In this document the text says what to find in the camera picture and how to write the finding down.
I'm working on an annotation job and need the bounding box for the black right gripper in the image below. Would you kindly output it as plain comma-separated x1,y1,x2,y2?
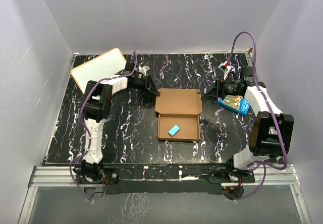
201,75,242,102

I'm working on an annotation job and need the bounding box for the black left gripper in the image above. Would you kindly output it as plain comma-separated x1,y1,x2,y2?
132,76,160,98

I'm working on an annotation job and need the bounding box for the brown cardboard paper box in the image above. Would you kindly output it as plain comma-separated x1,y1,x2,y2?
155,88,202,142

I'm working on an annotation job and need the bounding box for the small blue eraser block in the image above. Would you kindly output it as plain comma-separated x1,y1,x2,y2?
168,125,180,136

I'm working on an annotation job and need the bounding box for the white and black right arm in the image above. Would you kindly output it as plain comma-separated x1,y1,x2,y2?
202,66,294,182

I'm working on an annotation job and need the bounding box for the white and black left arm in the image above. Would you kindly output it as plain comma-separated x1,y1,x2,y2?
73,63,160,183

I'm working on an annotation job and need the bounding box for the blue treehouse book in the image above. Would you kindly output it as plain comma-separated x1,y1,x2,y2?
218,95,250,116

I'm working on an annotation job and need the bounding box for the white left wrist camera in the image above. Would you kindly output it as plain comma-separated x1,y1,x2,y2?
138,66,150,77

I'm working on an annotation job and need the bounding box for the white board with wooden frame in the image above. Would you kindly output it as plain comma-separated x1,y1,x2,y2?
71,48,127,93

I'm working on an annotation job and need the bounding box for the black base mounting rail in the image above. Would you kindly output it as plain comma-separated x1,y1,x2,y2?
73,160,255,195

